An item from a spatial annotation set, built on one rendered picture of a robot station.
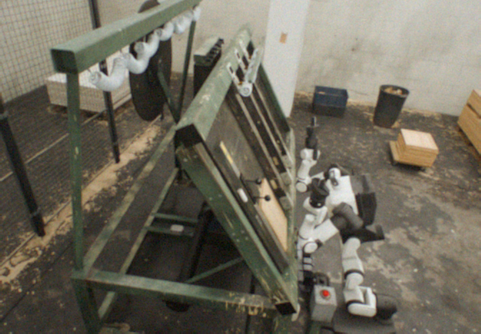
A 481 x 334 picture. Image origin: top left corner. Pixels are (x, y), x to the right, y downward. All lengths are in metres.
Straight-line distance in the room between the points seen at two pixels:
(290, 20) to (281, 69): 0.78
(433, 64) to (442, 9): 0.96
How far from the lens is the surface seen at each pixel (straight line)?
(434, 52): 7.47
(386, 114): 6.50
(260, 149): 2.32
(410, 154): 5.31
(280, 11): 5.71
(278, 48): 5.81
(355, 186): 2.19
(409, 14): 7.22
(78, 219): 2.02
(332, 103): 6.43
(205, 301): 2.20
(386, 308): 3.03
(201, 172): 1.51
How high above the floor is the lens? 2.59
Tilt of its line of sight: 33 degrees down
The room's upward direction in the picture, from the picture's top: 5 degrees clockwise
